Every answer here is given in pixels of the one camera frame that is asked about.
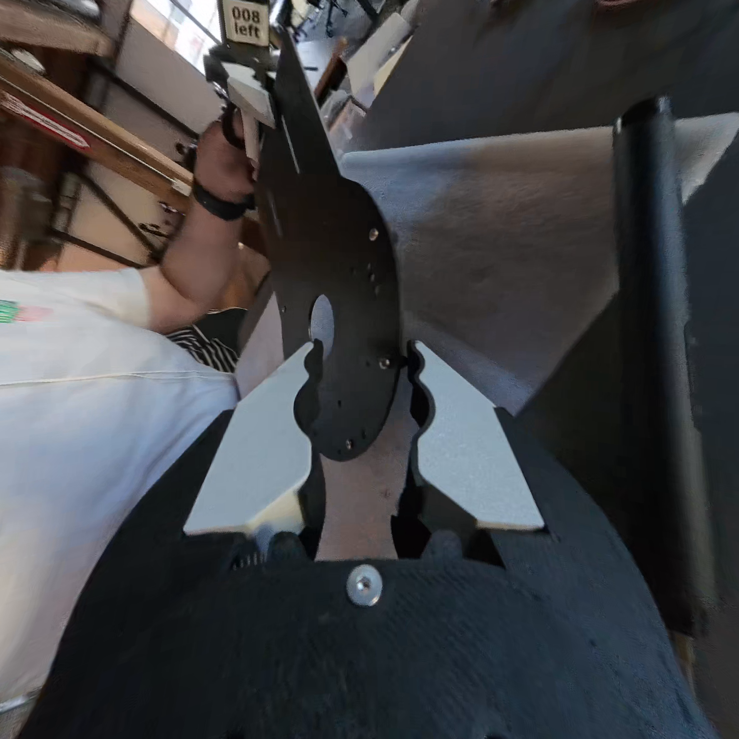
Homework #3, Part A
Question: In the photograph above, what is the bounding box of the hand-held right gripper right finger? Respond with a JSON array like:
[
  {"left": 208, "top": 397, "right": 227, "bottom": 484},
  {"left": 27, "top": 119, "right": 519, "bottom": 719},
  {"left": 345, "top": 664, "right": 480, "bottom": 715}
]
[{"left": 407, "top": 339, "right": 547, "bottom": 531}]

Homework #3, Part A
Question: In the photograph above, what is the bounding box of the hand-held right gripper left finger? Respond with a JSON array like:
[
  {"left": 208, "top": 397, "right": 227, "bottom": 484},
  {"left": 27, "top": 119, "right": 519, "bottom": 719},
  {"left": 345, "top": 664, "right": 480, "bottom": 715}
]
[{"left": 184, "top": 341, "right": 325, "bottom": 535}]

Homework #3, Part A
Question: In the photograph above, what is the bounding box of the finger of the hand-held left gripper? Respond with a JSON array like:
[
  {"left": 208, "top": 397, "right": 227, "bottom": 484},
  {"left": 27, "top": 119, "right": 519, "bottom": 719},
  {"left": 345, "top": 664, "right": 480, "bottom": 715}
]
[{"left": 222, "top": 60, "right": 279, "bottom": 164}]

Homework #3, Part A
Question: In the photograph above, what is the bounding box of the black metal base plate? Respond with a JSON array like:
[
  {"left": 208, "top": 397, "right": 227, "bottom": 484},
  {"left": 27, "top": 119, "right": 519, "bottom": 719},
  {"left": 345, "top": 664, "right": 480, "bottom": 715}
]
[{"left": 254, "top": 29, "right": 408, "bottom": 463}]

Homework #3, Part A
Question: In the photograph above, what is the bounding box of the black electric screwdriver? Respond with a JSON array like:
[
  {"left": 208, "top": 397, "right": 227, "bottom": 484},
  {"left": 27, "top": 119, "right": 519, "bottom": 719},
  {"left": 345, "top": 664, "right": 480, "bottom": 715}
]
[{"left": 612, "top": 98, "right": 717, "bottom": 636}]

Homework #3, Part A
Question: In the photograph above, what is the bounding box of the person's left forearm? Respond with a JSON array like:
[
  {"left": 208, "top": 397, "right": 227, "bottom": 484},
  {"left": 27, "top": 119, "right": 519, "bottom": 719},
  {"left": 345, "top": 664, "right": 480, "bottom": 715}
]
[{"left": 141, "top": 199, "right": 272, "bottom": 333}]

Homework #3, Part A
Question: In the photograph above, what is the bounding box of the person's left hand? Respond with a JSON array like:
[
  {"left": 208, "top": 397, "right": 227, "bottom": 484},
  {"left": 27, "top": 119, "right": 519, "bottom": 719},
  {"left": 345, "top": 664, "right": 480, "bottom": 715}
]
[{"left": 193, "top": 117, "right": 259, "bottom": 198}]

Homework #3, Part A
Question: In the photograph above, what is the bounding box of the black wrist band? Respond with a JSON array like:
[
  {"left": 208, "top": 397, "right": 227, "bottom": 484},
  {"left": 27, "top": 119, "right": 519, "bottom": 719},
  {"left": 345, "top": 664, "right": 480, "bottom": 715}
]
[{"left": 191, "top": 182, "right": 256, "bottom": 221}]

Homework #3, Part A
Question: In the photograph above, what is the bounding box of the black white striped cloth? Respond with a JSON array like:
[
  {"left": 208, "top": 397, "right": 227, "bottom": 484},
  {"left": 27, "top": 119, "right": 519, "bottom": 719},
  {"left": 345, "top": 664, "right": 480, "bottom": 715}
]
[{"left": 167, "top": 323, "right": 240, "bottom": 373}]

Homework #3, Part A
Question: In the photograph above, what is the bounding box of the red white label sign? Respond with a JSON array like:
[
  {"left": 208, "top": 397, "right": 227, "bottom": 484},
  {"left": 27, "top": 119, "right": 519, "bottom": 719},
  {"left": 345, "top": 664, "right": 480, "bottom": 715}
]
[{"left": 0, "top": 92, "right": 90, "bottom": 152}]

